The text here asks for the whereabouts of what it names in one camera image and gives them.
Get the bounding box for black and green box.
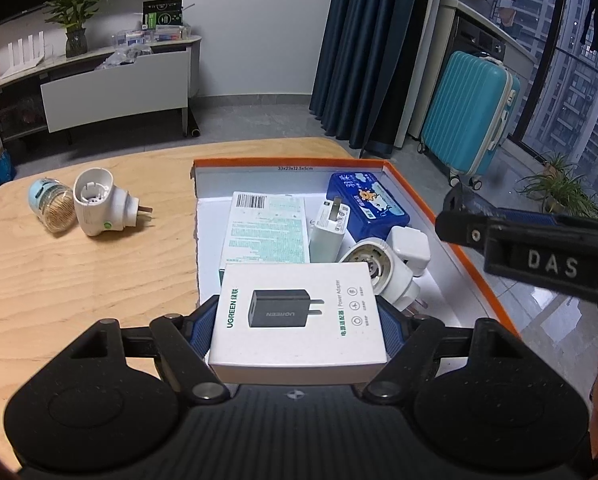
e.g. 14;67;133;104
142;0;185;31

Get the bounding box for blue curtain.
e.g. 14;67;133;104
309;0;427;158

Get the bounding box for white router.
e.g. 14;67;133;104
6;30;47;73

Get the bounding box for white charger packaging box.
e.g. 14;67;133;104
206;261;402;386

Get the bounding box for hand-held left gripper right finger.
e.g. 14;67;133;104
361;296;540;407

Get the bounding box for orange-edged cardboard box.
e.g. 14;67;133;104
189;158;522;361

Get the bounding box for potted bamboo plant dark vase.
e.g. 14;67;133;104
44;0;115;58

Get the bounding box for toothpick jar light blue lid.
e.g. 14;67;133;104
29;178;76;233

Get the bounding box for dark washing machine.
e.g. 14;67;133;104
449;15;507;68

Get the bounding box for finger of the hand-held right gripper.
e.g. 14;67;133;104
444;185;598;227
436;209;500;262

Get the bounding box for clear plastic storage boxes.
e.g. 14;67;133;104
112;25;192;47

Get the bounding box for clear bag of dark things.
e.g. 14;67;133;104
96;45;152;71

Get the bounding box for television stand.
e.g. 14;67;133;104
0;35;203;143

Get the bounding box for blue tissue packet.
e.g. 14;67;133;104
326;171;411;241

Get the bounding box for white cube charger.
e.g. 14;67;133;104
388;226;432;281

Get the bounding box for potted plant by window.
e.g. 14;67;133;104
516;152;598;218

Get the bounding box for white plug-in heater green light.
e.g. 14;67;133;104
73;167;155;237

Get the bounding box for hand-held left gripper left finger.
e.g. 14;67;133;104
54;296;230;407

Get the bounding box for white flat wall charger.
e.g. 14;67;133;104
309;199;351;264

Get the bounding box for white open drawer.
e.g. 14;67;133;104
40;47;190;133

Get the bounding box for teal suitcase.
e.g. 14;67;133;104
418;50;522;191

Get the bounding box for teal and white carton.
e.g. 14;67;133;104
218;191;311;286

